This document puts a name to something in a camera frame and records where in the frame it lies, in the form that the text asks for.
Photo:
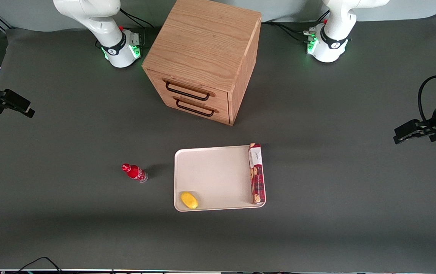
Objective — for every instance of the red coke bottle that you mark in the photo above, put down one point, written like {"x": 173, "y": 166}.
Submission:
{"x": 136, "y": 173}

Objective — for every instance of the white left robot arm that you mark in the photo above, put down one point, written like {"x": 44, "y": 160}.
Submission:
{"x": 334, "y": 34}

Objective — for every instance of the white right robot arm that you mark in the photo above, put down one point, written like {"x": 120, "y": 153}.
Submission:
{"x": 100, "y": 23}

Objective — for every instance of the cream plastic tray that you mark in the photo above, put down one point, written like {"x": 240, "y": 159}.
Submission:
{"x": 218, "y": 177}

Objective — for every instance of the dark grey table mat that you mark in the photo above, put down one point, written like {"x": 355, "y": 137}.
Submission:
{"x": 88, "y": 213}

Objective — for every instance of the red cookie box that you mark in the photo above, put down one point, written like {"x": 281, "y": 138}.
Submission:
{"x": 256, "y": 175}

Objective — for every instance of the wooden drawer front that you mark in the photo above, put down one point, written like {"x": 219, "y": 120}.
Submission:
{"x": 221, "y": 112}
{"x": 218, "y": 93}

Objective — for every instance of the yellow lemon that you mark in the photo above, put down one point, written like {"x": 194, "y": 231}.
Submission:
{"x": 189, "y": 200}

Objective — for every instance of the wooden drawer cabinet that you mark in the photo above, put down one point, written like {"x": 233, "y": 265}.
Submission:
{"x": 206, "y": 42}

